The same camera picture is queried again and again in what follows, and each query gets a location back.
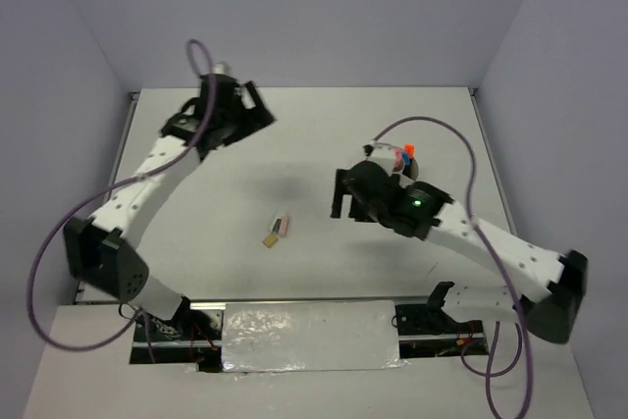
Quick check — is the pink glue bottle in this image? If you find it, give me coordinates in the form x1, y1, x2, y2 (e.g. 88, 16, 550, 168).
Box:
393, 148, 405, 169

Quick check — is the orange black highlighter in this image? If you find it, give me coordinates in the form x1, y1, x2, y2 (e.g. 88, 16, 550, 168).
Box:
403, 144, 415, 158

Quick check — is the tan square eraser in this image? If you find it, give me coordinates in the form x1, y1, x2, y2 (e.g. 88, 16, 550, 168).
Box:
263, 234, 278, 248

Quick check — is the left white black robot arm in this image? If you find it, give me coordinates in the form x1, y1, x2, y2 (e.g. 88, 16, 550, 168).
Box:
63, 74, 275, 340

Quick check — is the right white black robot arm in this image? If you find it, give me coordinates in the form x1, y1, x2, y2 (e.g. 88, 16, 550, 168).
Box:
331, 161, 588, 344

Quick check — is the white round divided container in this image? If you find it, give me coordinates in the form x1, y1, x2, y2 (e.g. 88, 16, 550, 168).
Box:
402, 158, 419, 182

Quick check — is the pink eraser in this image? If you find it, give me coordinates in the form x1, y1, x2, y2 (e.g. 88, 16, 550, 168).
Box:
277, 214, 289, 237

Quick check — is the white small eraser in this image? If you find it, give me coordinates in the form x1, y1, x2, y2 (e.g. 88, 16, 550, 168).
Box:
270, 218, 282, 234

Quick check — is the silver foil sheet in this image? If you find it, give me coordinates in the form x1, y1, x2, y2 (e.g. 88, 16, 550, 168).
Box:
222, 300, 402, 373

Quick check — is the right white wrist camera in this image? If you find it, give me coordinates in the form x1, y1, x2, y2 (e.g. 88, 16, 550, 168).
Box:
364, 141, 401, 176

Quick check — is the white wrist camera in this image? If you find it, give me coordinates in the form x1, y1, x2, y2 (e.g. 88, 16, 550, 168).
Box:
212, 62, 233, 77
364, 141, 401, 176

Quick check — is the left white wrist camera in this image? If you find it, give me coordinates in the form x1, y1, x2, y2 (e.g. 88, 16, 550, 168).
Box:
212, 62, 233, 77

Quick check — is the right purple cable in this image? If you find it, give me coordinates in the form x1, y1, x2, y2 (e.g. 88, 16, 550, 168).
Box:
375, 117, 536, 419

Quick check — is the purple cable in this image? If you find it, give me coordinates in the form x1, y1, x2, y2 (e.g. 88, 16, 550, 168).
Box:
26, 38, 222, 352
375, 117, 536, 419

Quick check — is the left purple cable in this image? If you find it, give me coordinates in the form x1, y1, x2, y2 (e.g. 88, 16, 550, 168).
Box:
26, 38, 222, 352

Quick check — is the black mounting rail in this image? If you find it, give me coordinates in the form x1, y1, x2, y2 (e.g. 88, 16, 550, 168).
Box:
129, 300, 488, 374

